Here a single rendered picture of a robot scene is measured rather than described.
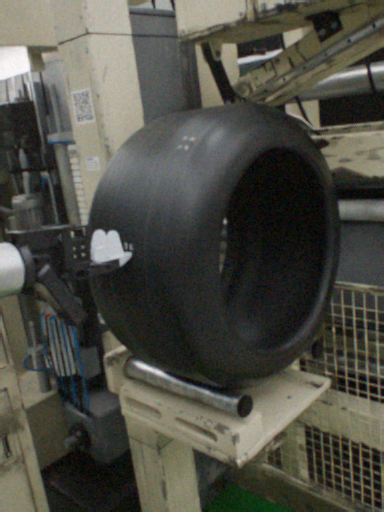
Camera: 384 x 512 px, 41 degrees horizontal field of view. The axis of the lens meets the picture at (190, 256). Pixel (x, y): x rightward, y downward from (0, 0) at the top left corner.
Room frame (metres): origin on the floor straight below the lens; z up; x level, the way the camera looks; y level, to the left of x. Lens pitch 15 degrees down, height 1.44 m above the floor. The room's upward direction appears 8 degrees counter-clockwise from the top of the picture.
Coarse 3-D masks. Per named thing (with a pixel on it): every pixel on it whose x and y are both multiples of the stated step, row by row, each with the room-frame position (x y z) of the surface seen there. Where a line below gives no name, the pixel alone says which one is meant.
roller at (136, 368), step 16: (128, 368) 1.10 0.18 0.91; (144, 368) 1.07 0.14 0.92; (160, 368) 1.05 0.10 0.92; (160, 384) 1.02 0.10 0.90; (176, 384) 0.99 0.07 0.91; (192, 384) 0.96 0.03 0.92; (208, 384) 0.95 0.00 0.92; (208, 400) 0.92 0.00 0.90; (224, 400) 0.90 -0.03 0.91; (240, 400) 0.88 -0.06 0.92; (240, 416) 0.87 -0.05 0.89
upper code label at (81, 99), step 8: (88, 88) 1.20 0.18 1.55; (72, 96) 1.25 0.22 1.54; (80, 96) 1.23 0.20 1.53; (88, 96) 1.20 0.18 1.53; (80, 104) 1.23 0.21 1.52; (88, 104) 1.21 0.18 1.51; (80, 112) 1.23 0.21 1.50; (88, 112) 1.21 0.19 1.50; (80, 120) 1.24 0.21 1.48; (88, 120) 1.22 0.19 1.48
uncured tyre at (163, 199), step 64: (192, 128) 0.92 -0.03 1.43; (256, 128) 0.94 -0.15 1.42; (128, 192) 0.90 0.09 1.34; (192, 192) 0.83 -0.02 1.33; (256, 192) 1.32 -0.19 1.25; (320, 192) 1.11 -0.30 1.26; (192, 256) 0.80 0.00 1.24; (256, 256) 1.31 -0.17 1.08; (320, 256) 1.19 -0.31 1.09; (128, 320) 0.88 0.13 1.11; (192, 320) 0.80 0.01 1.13; (256, 320) 1.19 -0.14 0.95; (320, 320) 1.06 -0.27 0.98; (256, 384) 0.93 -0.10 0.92
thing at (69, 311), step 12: (36, 276) 0.70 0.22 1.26; (48, 276) 0.71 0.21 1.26; (36, 288) 0.74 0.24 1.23; (48, 288) 0.71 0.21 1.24; (60, 288) 0.72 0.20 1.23; (48, 300) 0.74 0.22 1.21; (60, 300) 0.72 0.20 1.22; (72, 300) 0.73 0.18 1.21; (60, 312) 0.74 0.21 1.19; (72, 312) 0.73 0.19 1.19; (84, 312) 0.74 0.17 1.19; (72, 324) 0.74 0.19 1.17
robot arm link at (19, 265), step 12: (0, 252) 0.67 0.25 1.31; (12, 252) 0.68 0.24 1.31; (0, 264) 0.66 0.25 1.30; (12, 264) 0.67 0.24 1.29; (24, 264) 0.68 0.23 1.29; (0, 276) 0.65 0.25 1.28; (12, 276) 0.66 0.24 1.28; (24, 276) 0.68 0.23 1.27; (0, 288) 0.65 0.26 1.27; (12, 288) 0.66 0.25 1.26
